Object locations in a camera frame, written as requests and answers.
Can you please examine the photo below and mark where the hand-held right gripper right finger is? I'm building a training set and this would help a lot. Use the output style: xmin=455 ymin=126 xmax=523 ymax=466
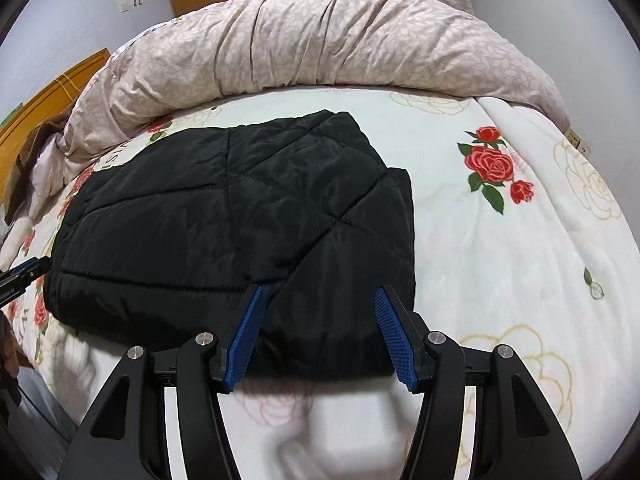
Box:
xmin=374 ymin=284 xmax=583 ymax=480

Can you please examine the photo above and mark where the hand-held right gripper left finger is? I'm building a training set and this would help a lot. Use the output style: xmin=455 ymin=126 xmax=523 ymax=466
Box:
xmin=57 ymin=284 xmax=266 ymax=480

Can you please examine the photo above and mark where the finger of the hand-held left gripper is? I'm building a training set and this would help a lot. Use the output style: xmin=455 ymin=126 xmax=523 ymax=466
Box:
xmin=0 ymin=256 xmax=54 ymax=283

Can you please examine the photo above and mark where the black padded jacket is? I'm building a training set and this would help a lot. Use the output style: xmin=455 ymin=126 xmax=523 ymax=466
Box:
xmin=42 ymin=108 xmax=418 ymax=381

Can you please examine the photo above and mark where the person's left hand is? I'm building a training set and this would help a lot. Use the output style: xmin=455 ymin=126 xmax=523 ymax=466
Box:
xmin=0 ymin=310 xmax=22 ymax=398

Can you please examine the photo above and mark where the light pink pillow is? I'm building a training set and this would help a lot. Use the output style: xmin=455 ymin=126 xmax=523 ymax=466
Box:
xmin=0 ymin=137 xmax=76 ymax=268

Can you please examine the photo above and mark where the brown blanket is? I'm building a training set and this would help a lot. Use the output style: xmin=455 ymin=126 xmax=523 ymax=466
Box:
xmin=5 ymin=122 xmax=63 ymax=223

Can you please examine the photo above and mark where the rose printed bed blanket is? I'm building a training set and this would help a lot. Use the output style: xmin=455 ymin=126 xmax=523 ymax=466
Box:
xmin=0 ymin=82 xmax=628 ymax=480

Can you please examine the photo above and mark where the wooden headboard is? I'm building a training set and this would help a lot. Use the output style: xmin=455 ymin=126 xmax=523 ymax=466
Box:
xmin=0 ymin=48 xmax=112 ymax=206

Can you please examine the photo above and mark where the pink leaf-print duvet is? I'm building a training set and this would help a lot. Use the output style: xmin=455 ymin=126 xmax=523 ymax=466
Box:
xmin=62 ymin=0 xmax=573 ymax=176

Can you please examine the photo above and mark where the white wall socket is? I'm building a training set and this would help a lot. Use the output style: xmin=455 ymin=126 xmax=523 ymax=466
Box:
xmin=565 ymin=129 xmax=592 ymax=157

